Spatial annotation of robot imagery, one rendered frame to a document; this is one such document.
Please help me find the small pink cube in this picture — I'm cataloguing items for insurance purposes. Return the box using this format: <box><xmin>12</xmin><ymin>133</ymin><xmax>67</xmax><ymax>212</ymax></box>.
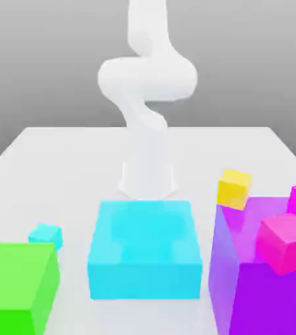
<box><xmin>255</xmin><ymin>213</ymin><xmax>296</xmax><ymax>276</ymax></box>

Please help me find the small yellow cube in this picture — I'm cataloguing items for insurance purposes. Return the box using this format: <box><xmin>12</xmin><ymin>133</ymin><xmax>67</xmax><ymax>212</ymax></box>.
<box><xmin>216</xmin><ymin>169</ymin><xmax>253</xmax><ymax>211</ymax></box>

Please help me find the small cyan cube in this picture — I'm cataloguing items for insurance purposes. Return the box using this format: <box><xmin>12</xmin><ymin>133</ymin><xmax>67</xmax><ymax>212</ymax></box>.
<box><xmin>27</xmin><ymin>222</ymin><xmax>64</xmax><ymax>251</ymax></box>

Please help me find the large cyan box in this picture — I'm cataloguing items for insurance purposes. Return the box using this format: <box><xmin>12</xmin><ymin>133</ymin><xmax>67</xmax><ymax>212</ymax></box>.
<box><xmin>87</xmin><ymin>200</ymin><xmax>203</xmax><ymax>300</ymax></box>

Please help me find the large purple box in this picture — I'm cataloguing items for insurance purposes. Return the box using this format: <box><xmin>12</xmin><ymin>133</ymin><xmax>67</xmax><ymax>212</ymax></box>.
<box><xmin>207</xmin><ymin>196</ymin><xmax>296</xmax><ymax>335</ymax></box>

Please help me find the large green box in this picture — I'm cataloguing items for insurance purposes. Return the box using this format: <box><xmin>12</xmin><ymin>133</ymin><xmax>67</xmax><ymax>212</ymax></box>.
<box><xmin>0</xmin><ymin>242</ymin><xmax>61</xmax><ymax>335</ymax></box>

